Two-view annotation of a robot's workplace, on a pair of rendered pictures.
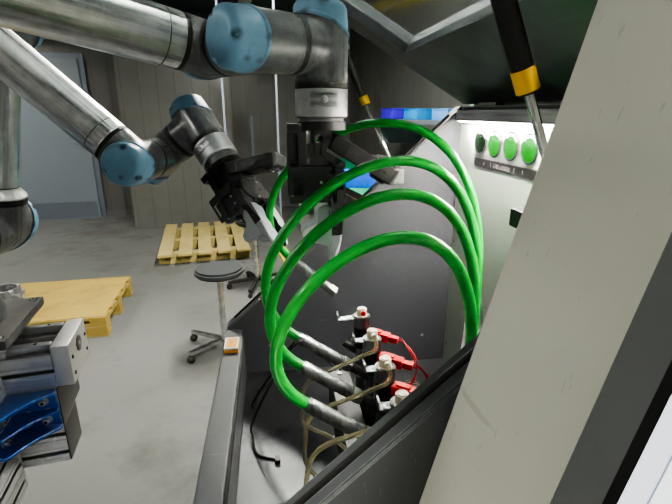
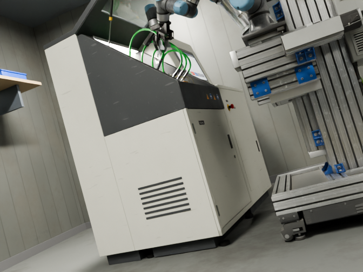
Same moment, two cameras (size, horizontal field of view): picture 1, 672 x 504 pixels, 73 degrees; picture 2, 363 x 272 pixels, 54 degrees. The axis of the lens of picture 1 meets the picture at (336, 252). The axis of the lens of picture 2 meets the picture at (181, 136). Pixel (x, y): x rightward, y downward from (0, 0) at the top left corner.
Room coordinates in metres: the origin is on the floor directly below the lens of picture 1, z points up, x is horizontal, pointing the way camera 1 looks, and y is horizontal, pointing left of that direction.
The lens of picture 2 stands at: (2.68, 1.27, 0.53)
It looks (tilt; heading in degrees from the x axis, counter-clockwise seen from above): 3 degrees up; 213
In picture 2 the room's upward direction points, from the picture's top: 16 degrees counter-clockwise
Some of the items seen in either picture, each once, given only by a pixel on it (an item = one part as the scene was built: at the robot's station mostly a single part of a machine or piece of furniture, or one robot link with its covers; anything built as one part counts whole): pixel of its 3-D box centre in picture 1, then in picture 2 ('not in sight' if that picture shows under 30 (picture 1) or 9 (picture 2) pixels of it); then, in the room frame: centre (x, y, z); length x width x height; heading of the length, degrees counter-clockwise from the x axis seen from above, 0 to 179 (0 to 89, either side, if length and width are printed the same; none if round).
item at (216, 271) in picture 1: (225, 308); not in sight; (2.58, 0.69, 0.27); 0.51 x 0.49 x 0.54; 14
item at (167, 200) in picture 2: not in sight; (185, 178); (0.70, -0.07, 0.39); 0.70 x 0.58 x 0.79; 8
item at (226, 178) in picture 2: not in sight; (222, 160); (0.66, 0.21, 0.44); 0.65 x 0.02 x 0.68; 8
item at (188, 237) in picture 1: (204, 240); not in sight; (4.87, 1.47, 0.06); 1.36 x 0.94 x 0.12; 14
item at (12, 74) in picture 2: not in sight; (6, 80); (0.62, -1.82, 1.73); 0.33 x 0.23 x 0.11; 16
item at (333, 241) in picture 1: (321, 234); not in sight; (0.67, 0.02, 1.26); 0.06 x 0.03 x 0.09; 98
